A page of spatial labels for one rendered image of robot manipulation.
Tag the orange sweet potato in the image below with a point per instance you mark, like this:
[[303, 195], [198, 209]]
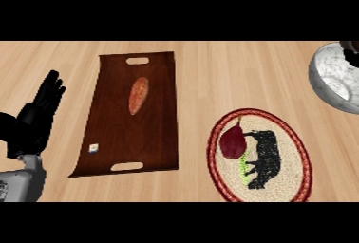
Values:
[[138, 95]]

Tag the dark brown wooden tray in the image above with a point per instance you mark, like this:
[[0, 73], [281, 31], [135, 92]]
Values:
[[133, 126]]

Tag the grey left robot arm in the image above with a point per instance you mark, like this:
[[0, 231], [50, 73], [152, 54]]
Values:
[[21, 182]]

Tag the white marble bowl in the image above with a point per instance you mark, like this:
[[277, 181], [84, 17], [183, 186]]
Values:
[[334, 79]]

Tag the small white blue packet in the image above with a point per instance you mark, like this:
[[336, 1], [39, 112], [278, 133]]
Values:
[[93, 148]]

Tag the oval woven cow placemat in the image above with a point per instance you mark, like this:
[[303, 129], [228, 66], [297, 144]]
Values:
[[275, 177]]

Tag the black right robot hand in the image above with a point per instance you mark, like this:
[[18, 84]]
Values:
[[352, 52]]

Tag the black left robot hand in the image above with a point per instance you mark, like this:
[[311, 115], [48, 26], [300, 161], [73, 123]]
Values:
[[34, 118]]

